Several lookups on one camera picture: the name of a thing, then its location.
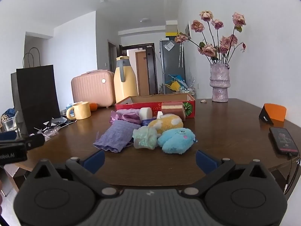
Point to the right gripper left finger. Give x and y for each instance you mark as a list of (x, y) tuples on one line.
[(89, 165)]

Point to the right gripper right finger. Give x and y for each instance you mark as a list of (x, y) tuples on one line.
[(211, 165)]

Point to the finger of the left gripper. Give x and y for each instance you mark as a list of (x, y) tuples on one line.
[(34, 141), (11, 135)]

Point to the lavender knitted cloth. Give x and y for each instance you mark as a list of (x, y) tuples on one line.
[(116, 137)]

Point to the blue plush toy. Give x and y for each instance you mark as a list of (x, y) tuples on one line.
[(176, 140)]

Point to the green iridescent soft bag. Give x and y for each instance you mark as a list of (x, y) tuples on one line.
[(145, 137)]

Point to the yellow plush toy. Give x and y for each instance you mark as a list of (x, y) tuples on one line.
[(166, 122)]

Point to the layered cake sponge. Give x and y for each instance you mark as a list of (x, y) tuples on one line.
[(175, 108)]

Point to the small white sponge block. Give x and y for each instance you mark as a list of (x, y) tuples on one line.
[(159, 114)]

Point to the blue tissue pack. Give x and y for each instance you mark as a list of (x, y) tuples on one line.
[(146, 122)]

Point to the clear plastic wrappers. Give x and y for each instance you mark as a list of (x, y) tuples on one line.
[(52, 128)]

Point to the black paper bag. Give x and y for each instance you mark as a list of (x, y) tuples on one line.
[(34, 97)]

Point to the yellow ceramic mug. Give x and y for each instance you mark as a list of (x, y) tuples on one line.
[(78, 111)]

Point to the orange fruit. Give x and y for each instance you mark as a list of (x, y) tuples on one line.
[(93, 107)]

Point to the black smartphone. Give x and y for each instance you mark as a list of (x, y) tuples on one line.
[(283, 141)]

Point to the orange black case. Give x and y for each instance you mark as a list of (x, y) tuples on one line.
[(272, 112)]

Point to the pink mini suitcase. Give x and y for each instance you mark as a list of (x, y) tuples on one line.
[(94, 87)]

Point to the red cardboard box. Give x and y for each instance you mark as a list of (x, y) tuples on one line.
[(155, 102)]

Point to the yellow thermos jug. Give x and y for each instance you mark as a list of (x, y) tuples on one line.
[(125, 83)]

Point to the purple textured vase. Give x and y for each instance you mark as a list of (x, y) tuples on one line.
[(220, 82)]

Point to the brown wooden door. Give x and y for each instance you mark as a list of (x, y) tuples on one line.
[(142, 73)]

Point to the cluttered storage rack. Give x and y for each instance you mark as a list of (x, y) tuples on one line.
[(178, 85)]

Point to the grey refrigerator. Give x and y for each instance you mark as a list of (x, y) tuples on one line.
[(172, 62)]

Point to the dried pink roses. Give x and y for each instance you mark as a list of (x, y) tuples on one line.
[(216, 48)]

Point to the wall electrical panel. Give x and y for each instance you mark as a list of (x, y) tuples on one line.
[(188, 30)]

